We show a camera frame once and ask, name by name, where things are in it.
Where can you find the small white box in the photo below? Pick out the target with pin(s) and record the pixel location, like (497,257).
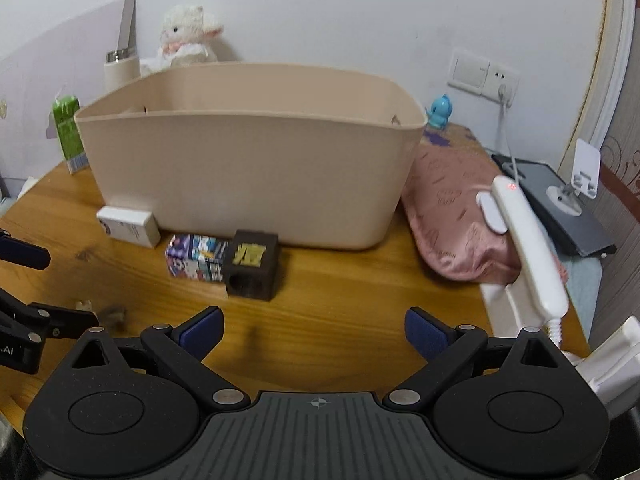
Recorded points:
(127,225)

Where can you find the white plush lamb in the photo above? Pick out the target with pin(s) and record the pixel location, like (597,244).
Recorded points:
(187,30)

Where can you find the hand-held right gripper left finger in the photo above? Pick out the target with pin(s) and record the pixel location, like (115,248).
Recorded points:
(205,332)

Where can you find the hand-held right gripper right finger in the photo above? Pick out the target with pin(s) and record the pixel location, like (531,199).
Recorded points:
(425,337)

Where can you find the blue toy figurine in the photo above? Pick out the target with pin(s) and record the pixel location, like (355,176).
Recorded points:
(440,110)

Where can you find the pink hot water bag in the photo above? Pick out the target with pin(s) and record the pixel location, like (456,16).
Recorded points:
(450,220)

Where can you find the pale lilac board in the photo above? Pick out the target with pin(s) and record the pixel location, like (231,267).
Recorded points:
(40,70)

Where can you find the white wall outlet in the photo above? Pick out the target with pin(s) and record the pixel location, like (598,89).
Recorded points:
(502,76)

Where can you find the white plastic bracket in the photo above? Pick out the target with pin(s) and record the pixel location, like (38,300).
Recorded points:
(612,360)

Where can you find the beige plastic storage bin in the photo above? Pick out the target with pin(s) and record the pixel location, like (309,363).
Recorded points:
(250,175)

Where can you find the colourful printed box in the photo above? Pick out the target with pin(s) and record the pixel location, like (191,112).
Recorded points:
(195,257)

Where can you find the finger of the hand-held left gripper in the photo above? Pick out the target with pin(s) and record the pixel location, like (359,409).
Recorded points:
(25,257)
(62,317)

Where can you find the white wall switch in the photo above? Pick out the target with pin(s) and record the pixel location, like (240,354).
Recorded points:
(467,70)

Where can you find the beige cup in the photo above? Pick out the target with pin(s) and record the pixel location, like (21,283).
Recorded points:
(122,74)

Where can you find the green drink carton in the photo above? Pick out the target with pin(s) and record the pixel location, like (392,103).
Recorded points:
(70,135)

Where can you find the light blue cloth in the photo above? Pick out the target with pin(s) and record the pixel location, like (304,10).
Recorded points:
(585,290)

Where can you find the dark wooden cube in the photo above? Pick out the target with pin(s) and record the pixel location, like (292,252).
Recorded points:
(250,270)

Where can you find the dark tablet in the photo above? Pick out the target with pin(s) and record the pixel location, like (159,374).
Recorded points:
(575,225)

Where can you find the white phone stand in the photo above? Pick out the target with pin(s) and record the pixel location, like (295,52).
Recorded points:
(586,165)

